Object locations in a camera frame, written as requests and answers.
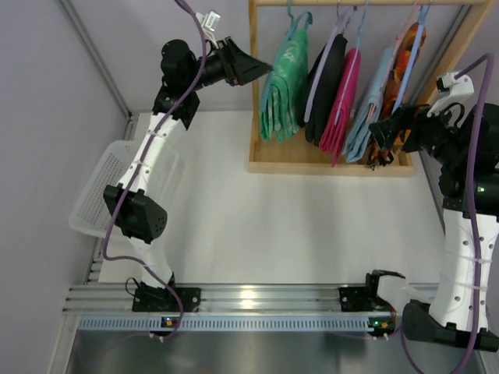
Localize green trousers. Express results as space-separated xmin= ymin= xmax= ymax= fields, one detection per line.
xmin=259 ymin=27 xmax=308 ymax=143

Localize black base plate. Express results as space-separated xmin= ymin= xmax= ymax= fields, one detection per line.
xmin=338 ymin=270 xmax=390 ymax=312
xmin=132 ymin=284 xmax=201 ymax=312

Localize orange patterned trousers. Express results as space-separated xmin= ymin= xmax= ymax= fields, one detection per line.
xmin=366 ymin=22 xmax=426 ymax=171

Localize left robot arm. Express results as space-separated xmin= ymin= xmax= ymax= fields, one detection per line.
xmin=103 ymin=37 xmax=273 ymax=311

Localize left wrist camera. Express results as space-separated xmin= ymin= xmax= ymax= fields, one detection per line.
xmin=196 ymin=10 xmax=221 ymax=44

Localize teal hanger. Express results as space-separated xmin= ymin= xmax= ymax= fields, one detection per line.
xmin=285 ymin=0 xmax=313 ymax=41

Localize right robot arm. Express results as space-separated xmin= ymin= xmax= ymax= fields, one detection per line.
xmin=370 ymin=104 xmax=498 ymax=352

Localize aluminium mounting rail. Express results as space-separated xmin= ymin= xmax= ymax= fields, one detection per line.
xmin=62 ymin=283 xmax=441 ymax=315

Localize pink trousers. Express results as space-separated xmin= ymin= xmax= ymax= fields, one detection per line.
xmin=319 ymin=48 xmax=361 ymax=168

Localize lilac hanger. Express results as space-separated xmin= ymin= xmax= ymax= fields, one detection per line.
xmin=303 ymin=0 xmax=358 ymax=122

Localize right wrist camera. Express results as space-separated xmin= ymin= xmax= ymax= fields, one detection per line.
xmin=426 ymin=71 xmax=475 ymax=118

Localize white plastic basket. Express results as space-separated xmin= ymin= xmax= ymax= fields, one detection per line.
xmin=69 ymin=140 xmax=184 ymax=238

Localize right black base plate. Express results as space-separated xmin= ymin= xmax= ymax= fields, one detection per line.
xmin=338 ymin=270 xmax=390 ymax=312

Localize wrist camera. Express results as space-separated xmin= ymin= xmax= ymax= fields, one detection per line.
xmin=426 ymin=71 xmax=475 ymax=118
xmin=196 ymin=10 xmax=221 ymax=44

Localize grey slotted cable duct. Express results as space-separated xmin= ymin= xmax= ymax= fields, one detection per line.
xmin=78 ymin=313 xmax=392 ymax=332

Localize black trousers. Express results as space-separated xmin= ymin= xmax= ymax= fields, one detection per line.
xmin=306 ymin=34 xmax=348 ymax=146

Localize wooden clothes rack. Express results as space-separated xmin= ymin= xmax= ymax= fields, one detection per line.
xmin=248 ymin=1 xmax=496 ymax=178

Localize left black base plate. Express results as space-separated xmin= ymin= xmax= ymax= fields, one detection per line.
xmin=132 ymin=284 xmax=201 ymax=312

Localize light blue trousers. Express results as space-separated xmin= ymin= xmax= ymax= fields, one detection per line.
xmin=342 ymin=47 xmax=395 ymax=163

